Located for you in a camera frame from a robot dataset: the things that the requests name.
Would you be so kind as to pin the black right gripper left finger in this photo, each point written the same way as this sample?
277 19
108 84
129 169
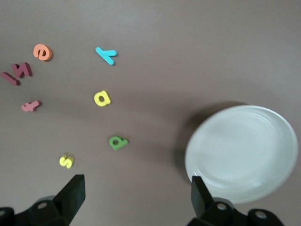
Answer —
70 200

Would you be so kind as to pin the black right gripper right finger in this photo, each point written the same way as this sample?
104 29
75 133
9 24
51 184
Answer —
201 200

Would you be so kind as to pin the green foam letter p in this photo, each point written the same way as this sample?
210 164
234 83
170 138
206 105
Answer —
123 142

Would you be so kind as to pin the yellow foam letter a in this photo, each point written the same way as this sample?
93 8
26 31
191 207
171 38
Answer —
108 100

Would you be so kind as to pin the teal foam letter y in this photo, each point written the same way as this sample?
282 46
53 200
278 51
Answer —
107 56

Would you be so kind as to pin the yellow foam letter s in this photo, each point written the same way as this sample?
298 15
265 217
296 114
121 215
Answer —
66 161

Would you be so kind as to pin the beige round plate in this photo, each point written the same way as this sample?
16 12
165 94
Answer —
242 153

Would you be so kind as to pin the pink foam letter f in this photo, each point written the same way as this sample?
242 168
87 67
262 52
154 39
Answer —
30 106

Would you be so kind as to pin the maroon foam letter l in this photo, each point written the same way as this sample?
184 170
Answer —
10 78

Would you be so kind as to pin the dark red letter k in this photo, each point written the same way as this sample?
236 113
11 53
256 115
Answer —
21 70

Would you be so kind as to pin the orange foam letter e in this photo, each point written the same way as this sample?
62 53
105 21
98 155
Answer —
35 51

